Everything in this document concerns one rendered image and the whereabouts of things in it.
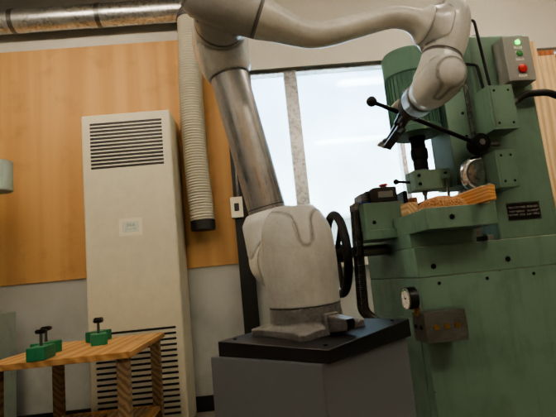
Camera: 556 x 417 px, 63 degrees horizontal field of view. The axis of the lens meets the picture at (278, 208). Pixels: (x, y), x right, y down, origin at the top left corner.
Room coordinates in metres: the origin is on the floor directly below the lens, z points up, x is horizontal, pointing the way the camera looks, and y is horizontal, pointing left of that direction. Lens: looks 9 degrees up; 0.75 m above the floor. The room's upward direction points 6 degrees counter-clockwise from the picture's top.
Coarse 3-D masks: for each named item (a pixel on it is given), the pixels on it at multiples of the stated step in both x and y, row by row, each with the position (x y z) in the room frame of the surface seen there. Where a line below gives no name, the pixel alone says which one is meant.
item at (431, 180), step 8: (448, 168) 1.55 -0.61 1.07; (408, 176) 1.57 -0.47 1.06; (416, 176) 1.54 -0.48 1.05; (424, 176) 1.54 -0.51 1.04; (432, 176) 1.54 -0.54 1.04; (440, 176) 1.55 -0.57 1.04; (408, 184) 1.58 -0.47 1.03; (416, 184) 1.53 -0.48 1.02; (424, 184) 1.54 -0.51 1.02; (432, 184) 1.54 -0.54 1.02; (440, 184) 1.55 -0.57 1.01; (448, 184) 1.55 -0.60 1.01; (408, 192) 1.59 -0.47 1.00; (416, 192) 1.59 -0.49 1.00; (424, 192) 1.57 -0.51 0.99
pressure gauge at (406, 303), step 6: (402, 288) 1.29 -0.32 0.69; (408, 288) 1.28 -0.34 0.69; (414, 288) 1.27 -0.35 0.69; (402, 294) 1.31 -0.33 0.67; (408, 294) 1.26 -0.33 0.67; (414, 294) 1.26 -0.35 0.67; (402, 300) 1.31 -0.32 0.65; (408, 300) 1.27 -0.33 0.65; (414, 300) 1.26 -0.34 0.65; (408, 306) 1.28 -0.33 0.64; (414, 306) 1.27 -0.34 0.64
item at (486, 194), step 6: (486, 186) 1.20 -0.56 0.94; (492, 186) 1.20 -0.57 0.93; (468, 192) 1.29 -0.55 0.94; (474, 192) 1.26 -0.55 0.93; (480, 192) 1.23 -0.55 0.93; (486, 192) 1.20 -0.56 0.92; (492, 192) 1.20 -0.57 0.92; (462, 198) 1.33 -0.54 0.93; (468, 198) 1.29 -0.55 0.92; (474, 198) 1.26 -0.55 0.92; (480, 198) 1.24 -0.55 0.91; (486, 198) 1.21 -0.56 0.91; (492, 198) 1.20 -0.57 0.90
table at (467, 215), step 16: (432, 208) 1.24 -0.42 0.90; (448, 208) 1.24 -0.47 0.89; (464, 208) 1.25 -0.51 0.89; (480, 208) 1.26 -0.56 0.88; (400, 224) 1.41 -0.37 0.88; (416, 224) 1.30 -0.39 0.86; (432, 224) 1.24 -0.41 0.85; (448, 224) 1.24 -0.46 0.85; (464, 224) 1.25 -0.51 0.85; (480, 224) 1.26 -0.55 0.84; (368, 240) 1.45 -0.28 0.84; (384, 240) 1.54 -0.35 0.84
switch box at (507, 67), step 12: (504, 36) 1.45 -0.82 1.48; (516, 36) 1.45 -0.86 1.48; (528, 36) 1.46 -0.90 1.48; (492, 48) 1.50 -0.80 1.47; (504, 48) 1.44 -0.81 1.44; (528, 48) 1.45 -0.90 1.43; (504, 60) 1.45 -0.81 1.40; (516, 60) 1.45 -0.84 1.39; (528, 60) 1.45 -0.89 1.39; (504, 72) 1.46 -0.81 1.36; (516, 72) 1.45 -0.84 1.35; (528, 72) 1.45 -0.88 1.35; (504, 84) 1.48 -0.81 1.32; (516, 84) 1.48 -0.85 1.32; (528, 84) 1.49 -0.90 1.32
